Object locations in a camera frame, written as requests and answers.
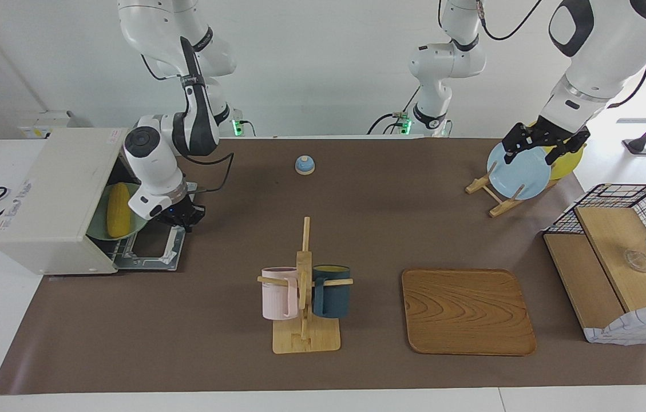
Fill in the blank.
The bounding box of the pale green plate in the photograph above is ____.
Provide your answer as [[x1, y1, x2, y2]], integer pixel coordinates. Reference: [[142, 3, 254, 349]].
[[86, 183, 154, 241]]

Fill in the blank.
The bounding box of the light blue plate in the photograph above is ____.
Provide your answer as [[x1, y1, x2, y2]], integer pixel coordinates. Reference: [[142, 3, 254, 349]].
[[487, 141, 552, 200]]

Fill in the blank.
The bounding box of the black wire basket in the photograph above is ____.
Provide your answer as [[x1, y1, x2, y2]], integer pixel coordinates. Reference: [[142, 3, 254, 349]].
[[546, 183, 646, 287]]

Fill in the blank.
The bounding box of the brown table mat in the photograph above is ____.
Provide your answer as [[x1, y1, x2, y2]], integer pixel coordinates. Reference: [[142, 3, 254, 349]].
[[0, 137, 646, 395]]

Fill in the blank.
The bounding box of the yellow plate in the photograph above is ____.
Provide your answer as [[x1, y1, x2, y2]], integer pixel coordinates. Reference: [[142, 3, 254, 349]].
[[526, 120, 586, 181]]

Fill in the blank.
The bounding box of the wooden serving tray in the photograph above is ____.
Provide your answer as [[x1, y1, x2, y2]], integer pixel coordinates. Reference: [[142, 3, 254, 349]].
[[401, 268, 537, 356]]

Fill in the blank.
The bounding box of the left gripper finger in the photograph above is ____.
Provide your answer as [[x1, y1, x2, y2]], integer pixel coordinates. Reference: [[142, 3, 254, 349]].
[[502, 129, 529, 168], [550, 130, 590, 167]]

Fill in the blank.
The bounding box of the wooden mug tree stand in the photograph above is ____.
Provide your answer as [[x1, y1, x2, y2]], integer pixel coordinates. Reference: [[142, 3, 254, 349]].
[[257, 216, 354, 354]]

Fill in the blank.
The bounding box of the wooden shelf box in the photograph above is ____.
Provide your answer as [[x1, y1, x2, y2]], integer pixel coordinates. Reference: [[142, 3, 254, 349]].
[[544, 206, 646, 344]]

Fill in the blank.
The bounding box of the black base cable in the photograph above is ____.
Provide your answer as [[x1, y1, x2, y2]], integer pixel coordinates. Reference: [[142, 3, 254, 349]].
[[367, 86, 421, 136]]

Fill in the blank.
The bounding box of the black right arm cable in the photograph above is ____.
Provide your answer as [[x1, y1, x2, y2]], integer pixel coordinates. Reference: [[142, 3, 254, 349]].
[[185, 150, 236, 195]]

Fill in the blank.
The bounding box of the pink mug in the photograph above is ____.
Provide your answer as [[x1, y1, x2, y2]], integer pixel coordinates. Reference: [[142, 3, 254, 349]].
[[260, 267, 299, 320]]

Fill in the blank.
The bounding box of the wooden plate rack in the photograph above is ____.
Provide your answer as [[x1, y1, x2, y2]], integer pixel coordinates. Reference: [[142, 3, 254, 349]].
[[466, 175, 561, 218]]

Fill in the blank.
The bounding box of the white power box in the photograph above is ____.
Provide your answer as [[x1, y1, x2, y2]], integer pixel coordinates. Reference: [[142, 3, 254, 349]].
[[18, 110, 92, 140]]

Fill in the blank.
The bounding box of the dark blue mug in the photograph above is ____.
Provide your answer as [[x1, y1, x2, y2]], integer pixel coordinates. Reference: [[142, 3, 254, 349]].
[[311, 264, 352, 319]]

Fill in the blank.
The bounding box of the white plaid cloth liner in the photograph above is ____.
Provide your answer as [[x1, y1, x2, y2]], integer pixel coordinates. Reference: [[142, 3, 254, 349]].
[[584, 302, 646, 346]]

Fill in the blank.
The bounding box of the yellow corn cob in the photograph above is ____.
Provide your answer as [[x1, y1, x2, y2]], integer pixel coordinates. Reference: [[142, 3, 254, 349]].
[[106, 183, 131, 239]]

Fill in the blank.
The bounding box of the white toaster oven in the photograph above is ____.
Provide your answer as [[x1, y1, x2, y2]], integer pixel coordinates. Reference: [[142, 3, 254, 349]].
[[0, 127, 187, 276]]

